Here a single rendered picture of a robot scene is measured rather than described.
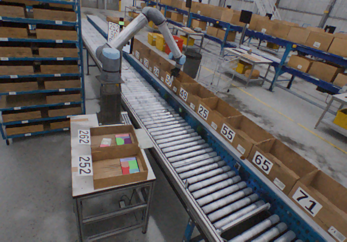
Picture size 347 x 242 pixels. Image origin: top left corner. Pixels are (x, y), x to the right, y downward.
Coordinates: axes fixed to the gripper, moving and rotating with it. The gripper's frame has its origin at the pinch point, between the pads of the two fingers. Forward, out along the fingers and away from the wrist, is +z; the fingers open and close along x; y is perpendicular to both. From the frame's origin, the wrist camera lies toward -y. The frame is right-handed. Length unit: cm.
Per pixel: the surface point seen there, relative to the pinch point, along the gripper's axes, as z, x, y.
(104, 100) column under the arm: 21, -90, 36
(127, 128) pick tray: 37, -69, 58
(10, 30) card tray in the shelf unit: -1, -169, -55
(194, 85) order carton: -6.7, 22.5, 20.1
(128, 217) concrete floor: 117, -58, 97
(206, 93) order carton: -5.2, 29.1, 37.7
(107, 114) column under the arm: 36, -84, 36
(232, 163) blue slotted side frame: 24, 4, 129
